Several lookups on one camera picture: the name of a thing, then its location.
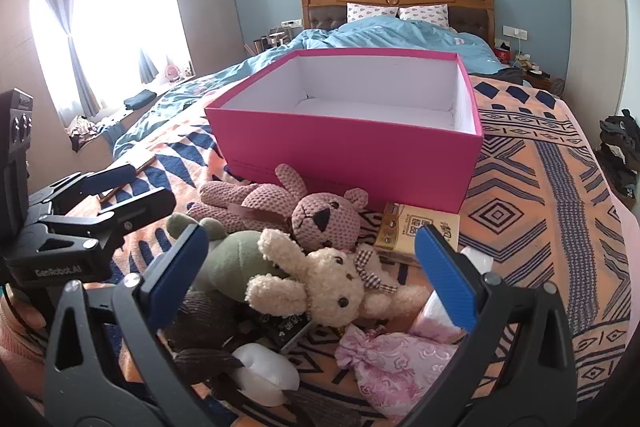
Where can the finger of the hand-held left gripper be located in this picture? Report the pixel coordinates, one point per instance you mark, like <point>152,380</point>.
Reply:
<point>95,181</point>
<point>135,207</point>

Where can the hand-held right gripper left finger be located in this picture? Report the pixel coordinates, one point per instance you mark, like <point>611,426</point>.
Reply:
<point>182,279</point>

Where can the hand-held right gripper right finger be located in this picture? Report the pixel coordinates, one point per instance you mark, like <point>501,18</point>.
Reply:
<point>445,279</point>

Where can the colourful printed tissue pack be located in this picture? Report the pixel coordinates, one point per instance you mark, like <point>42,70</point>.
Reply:
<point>430,317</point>

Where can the brown plush koala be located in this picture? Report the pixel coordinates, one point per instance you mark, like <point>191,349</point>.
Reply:
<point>202,317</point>

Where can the green plush frog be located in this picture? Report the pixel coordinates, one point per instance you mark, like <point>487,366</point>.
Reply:
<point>235,257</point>

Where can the yellow tissue pack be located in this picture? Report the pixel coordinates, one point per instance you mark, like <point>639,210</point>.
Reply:
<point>400,227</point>

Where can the pink brocade pouch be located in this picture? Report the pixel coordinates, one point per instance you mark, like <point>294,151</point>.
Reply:
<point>395,367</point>

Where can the black tissue pack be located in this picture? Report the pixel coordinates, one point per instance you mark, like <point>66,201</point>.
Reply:
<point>287,329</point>

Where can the cream plush bear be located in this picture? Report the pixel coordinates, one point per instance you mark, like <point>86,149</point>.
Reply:
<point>325,287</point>

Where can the pink knitted bag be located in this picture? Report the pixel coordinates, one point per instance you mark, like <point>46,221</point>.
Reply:
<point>325,217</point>

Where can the pink cardboard box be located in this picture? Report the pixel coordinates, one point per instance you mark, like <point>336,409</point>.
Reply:
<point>350,157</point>

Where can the person's left forearm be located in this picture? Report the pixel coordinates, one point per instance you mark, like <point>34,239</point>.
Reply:
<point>17,357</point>

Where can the person's left hand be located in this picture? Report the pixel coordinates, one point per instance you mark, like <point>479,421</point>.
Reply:
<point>29,317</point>

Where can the heap of mixed clothing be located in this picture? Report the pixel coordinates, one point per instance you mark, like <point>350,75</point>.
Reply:
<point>85,131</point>

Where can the dark folded cloth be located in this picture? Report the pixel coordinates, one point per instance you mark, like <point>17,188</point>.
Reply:
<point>140,100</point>

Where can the orange patterned blanket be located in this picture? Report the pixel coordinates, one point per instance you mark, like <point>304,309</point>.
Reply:
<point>525,207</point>

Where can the small pink fan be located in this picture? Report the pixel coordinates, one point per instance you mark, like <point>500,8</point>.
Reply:
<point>174,73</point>

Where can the black cloth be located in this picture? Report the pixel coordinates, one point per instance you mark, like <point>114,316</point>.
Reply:
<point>510,74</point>

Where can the bedside table with bottles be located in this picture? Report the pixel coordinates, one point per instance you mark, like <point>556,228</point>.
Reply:
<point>272,41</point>

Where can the cluttered dark bedside table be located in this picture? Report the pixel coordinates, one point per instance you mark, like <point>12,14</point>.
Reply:
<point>537,74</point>

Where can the red tissue box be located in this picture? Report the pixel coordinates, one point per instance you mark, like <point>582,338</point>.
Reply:
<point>502,55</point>

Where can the white power strip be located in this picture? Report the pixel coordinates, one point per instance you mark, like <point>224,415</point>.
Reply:
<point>292,23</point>

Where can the blue duvet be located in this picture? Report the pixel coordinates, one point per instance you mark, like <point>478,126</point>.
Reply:
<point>375,34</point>

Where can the white dotted pillow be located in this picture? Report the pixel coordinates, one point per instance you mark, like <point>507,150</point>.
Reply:
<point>425,14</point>
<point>372,12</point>

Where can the beige wardrobe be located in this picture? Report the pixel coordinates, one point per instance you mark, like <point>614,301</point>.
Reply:
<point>590,7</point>

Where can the white wall socket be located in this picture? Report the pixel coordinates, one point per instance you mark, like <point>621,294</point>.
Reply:
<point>514,31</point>

